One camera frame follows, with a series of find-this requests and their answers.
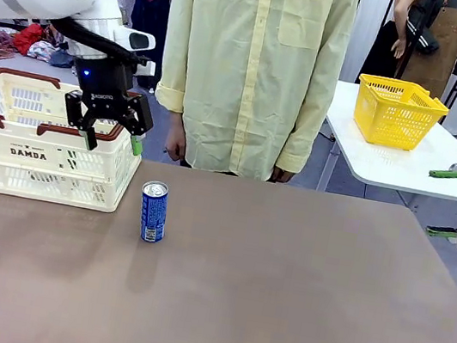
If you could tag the person in yellow shirt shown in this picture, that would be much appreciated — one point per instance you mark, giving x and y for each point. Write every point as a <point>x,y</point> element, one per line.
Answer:
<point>248,74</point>

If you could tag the cream plastic shopping basket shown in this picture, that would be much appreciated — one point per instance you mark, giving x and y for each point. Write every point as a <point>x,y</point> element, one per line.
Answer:
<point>36,180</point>

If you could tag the black hanging garment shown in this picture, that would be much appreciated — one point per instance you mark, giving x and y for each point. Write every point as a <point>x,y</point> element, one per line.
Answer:
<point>382,52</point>

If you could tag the blue cloth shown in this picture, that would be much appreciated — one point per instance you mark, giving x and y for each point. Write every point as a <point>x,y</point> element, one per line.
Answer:
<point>61,59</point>

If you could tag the person's left forearm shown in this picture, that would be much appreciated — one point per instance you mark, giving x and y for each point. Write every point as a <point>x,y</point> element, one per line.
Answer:
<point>303,140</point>

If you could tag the yellow plastic basket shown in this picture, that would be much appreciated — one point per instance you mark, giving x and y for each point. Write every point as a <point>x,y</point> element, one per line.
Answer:
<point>392,123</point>

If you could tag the red cloth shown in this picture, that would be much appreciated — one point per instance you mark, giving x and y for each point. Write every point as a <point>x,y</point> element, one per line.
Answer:
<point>28,37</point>

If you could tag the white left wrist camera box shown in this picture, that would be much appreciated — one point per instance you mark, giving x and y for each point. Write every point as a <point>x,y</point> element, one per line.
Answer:
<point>146,70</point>

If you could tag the person's right hand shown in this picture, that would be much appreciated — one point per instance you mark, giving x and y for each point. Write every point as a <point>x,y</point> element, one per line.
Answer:
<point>177,141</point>

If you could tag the mannequin with brown apron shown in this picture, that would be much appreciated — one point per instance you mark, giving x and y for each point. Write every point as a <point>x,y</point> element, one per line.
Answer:
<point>435,43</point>

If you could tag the person's left hand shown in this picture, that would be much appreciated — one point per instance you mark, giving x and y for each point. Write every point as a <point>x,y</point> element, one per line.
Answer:
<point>281,174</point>

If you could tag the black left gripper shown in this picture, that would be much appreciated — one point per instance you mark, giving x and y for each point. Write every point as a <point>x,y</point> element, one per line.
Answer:
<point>101,82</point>

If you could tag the blue drink can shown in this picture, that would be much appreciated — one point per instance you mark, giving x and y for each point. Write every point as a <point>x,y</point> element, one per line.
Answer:
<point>153,212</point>

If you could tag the dark blue garment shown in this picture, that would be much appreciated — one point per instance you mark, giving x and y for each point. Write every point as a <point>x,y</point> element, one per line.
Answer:
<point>152,20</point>

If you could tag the white table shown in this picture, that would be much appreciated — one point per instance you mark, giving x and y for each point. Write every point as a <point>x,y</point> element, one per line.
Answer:
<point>398,168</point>

